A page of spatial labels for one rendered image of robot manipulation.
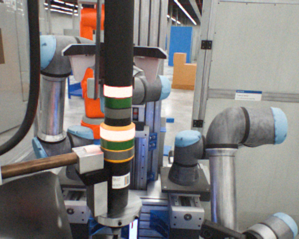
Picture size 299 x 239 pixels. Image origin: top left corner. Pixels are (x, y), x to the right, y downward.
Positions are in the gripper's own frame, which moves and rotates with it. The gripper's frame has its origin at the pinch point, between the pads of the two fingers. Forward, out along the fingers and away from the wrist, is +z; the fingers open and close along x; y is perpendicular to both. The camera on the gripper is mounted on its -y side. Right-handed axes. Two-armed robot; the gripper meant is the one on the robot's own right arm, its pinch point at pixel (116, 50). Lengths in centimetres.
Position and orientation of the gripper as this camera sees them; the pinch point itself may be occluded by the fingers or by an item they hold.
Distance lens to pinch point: 39.5
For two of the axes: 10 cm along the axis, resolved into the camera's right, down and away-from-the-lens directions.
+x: -9.9, 0.0, -1.3
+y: -0.4, 9.6, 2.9
